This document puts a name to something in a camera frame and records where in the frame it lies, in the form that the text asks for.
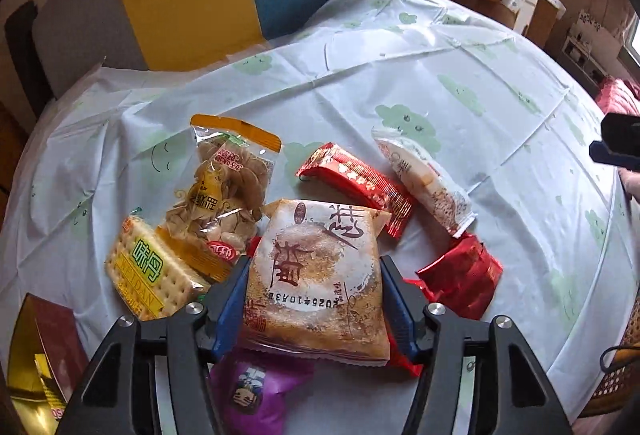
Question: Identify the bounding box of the cracker packet with green label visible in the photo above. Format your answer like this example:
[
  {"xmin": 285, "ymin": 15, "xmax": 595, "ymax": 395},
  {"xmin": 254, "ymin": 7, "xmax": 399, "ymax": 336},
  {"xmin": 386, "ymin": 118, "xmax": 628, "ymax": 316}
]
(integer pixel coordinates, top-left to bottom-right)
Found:
[{"xmin": 104, "ymin": 215, "xmax": 212, "ymax": 322}]

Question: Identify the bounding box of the round cake packet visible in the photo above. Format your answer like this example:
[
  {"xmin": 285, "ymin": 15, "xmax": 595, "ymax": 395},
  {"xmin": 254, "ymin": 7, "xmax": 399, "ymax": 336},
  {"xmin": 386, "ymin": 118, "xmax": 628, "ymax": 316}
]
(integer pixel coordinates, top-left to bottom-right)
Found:
[{"xmin": 239, "ymin": 199, "xmax": 392, "ymax": 367}]

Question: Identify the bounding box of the wicker chair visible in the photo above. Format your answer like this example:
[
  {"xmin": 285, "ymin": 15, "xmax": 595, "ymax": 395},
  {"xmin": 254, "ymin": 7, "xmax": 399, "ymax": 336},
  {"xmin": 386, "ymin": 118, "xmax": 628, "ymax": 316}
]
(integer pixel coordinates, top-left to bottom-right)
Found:
[{"xmin": 580, "ymin": 295, "xmax": 640, "ymax": 418}]

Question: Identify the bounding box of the white rice cracker packet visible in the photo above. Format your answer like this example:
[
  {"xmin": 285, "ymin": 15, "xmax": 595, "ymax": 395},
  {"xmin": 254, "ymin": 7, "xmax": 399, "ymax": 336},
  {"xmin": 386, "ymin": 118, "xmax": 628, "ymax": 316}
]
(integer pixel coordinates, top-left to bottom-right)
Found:
[{"xmin": 371, "ymin": 125, "xmax": 478, "ymax": 238}]

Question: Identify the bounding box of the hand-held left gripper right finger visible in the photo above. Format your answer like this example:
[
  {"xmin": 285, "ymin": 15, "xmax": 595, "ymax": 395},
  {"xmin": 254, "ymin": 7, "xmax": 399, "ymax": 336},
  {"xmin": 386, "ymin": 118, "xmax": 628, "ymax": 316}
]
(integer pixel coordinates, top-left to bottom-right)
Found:
[{"xmin": 379, "ymin": 255, "xmax": 576, "ymax": 435}]

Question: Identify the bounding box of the grey upholstered panel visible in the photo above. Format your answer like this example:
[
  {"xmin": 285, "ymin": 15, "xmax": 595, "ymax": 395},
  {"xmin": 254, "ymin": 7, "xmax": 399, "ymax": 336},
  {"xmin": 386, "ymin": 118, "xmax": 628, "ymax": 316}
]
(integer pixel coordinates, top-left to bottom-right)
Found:
[{"xmin": 32, "ymin": 0, "xmax": 151, "ymax": 106}]

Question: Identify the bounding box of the person's right hand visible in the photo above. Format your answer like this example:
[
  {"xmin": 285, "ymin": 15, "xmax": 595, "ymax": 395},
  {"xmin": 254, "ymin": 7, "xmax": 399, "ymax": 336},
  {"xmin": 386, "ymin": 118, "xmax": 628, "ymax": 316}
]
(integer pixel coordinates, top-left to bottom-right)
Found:
[{"xmin": 619, "ymin": 167, "xmax": 640, "ymax": 203}]

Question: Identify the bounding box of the dark red snack packet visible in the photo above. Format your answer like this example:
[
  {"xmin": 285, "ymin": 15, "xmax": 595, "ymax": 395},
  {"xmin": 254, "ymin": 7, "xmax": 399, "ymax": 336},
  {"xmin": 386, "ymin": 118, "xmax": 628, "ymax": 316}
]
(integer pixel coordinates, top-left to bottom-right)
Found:
[{"xmin": 416, "ymin": 232, "xmax": 504, "ymax": 321}]

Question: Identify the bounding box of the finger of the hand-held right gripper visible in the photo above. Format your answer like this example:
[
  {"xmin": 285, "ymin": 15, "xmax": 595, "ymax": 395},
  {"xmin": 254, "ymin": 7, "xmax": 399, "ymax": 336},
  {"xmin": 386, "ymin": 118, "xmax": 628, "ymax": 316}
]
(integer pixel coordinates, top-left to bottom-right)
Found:
[{"xmin": 589, "ymin": 112, "xmax": 640, "ymax": 164}]

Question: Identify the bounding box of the purple snack packet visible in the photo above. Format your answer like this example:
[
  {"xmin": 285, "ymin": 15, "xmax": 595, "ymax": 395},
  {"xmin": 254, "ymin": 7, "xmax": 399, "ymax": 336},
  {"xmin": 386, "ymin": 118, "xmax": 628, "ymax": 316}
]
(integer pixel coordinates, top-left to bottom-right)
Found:
[{"xmin": 207, "ymin": 347, "xmax": 316, "ymax": 435}]

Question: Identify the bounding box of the white shelf unit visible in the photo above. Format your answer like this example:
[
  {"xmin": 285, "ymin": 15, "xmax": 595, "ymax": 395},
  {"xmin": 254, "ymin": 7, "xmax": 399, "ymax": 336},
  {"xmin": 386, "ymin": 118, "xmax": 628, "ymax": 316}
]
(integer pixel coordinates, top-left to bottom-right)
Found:
[{"xmin": 560, "ymin": 10, "xmax": 623, "ymax": 90}]

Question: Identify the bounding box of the orange-top peanut snack bag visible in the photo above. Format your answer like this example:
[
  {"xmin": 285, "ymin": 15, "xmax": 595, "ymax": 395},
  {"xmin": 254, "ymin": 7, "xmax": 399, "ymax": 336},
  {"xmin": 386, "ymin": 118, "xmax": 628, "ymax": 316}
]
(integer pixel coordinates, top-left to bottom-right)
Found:
[{"xmin": 156, "ymin": 114, "xmax": 283, "ymax": 283}]

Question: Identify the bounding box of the maroon and gold gift box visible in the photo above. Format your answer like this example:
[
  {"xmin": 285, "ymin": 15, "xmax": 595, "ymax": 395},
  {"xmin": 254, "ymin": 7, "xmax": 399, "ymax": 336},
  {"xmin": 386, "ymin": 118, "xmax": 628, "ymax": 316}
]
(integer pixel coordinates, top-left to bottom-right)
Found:
[{"xmin": 7, "ymin": 292, "xmax": 91, "ymax": 435}]

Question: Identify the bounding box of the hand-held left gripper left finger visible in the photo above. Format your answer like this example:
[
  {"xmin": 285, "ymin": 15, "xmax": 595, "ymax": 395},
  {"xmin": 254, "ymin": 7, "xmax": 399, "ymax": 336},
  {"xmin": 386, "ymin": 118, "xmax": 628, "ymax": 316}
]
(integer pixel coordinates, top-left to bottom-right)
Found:
[{"xmin": 54, "ymin": 256, "xmax": 251, "ymax": 435}]

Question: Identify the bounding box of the window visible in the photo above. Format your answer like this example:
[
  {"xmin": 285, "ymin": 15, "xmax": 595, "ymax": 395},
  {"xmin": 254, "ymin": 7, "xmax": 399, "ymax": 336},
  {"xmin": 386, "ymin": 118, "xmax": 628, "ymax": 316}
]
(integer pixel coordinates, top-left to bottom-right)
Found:
[{"xmin": 622, "ymin": 10, "xmax": 640, "ymax": 66}]

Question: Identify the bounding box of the white tablecloth with green clouds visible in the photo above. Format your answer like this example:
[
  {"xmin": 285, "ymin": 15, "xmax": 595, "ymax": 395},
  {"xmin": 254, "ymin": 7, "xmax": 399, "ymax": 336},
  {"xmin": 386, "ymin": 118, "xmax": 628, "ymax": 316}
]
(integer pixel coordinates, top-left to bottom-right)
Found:
[{"xmin": 0, "ymin": 0, "xmax": 640, "ymax": 421}]

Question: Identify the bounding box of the red gold-patterned candy packet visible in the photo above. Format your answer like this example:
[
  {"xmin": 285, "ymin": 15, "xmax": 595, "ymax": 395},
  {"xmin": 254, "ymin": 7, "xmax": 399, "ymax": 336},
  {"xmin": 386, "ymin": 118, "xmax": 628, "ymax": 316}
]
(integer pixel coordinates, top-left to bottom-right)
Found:
[{"xmin": 295, "ymin": 142, "xmax": 417, "ymax": 240}]

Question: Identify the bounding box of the wooden cabinet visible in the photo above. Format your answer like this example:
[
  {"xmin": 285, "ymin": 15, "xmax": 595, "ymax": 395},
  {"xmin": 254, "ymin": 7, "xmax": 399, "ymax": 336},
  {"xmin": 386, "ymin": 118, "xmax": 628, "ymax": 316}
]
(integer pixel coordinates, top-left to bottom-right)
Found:
[{"xmin": 0, "ymin": 100, "xmax": 31, "ymax": 210}]

